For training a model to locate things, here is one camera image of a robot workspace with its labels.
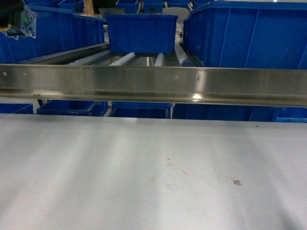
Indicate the blue bin lower right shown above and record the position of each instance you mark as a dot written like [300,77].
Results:
[225,112]

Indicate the blue bin lower left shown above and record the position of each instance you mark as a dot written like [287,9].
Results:
[74,108]

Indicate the small blue bin centre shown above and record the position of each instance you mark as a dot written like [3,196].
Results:
[141,33]

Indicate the blue bin lower centre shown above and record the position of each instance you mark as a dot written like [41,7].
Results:
[141,110]

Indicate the stainless steel shelf rail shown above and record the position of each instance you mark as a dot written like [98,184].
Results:
[263,87]

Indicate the large blue bin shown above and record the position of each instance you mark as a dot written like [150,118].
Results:
[57,30]
[243,34]

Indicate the large blue bin right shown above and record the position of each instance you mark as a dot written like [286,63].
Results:
[243,34]

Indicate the large blue bin left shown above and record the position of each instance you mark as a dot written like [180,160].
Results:
[57,30]

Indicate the green mushroom push button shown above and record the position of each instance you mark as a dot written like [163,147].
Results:
[17,19]

